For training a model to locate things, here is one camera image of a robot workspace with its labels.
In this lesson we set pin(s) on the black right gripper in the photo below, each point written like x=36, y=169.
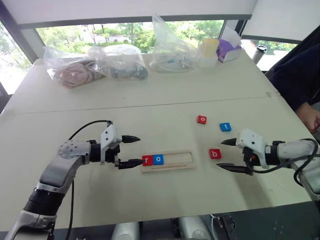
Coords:
x=248, y=158

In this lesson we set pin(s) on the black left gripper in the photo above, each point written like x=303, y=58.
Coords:
x=111, y=155

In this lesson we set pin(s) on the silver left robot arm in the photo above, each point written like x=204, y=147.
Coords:
x=57, y=172

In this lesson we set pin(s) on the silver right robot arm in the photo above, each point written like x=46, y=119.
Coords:
x=292, y=150

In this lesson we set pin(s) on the red letter b block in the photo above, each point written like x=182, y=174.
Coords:
x=215, y=154

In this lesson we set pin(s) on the red letter r block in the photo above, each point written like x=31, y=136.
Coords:
x=147, y=160

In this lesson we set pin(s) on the blue letter t block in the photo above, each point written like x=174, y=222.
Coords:
x=225, y=127

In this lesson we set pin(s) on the blue letter o block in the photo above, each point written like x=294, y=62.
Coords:
x=158, y=159

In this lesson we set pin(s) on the red letter o block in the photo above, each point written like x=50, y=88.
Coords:
x=202, y=119

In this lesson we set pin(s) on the wooden letter tray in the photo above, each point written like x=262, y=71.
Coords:
x=177, y=165

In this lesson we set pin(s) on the silver rounded robot leg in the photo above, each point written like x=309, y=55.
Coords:
x=193, y=228
x=125, y=231

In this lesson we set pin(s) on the person's bare hand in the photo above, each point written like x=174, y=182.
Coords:
x=308, y=117

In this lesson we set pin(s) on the black box under table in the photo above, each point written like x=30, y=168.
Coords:
x=225, y=227

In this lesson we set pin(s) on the plastic bag with grey items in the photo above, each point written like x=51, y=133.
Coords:
x=122, y=65

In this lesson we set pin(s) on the plastic bag with pink cloth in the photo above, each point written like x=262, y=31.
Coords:
x=72, y=72

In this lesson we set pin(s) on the yellow lidded plastic cup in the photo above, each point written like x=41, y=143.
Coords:
x=208, y=53

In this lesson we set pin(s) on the purple and white box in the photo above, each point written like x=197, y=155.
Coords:
x=228, y=50

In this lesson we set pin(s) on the person in dark clothing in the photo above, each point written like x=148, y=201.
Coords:
x=297, y=72

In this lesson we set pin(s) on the silver tumbler with black lid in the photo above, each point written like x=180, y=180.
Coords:
x=259, y=52

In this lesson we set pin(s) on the tall clear plastic bag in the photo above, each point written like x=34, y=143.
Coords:
x=170, y=50

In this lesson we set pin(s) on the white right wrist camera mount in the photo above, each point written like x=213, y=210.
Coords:
x=252, y=143

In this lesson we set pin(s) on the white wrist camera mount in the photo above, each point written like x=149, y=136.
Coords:
x=110, y=135
x=252, y=143

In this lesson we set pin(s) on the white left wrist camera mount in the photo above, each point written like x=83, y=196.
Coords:
x=110, y=135

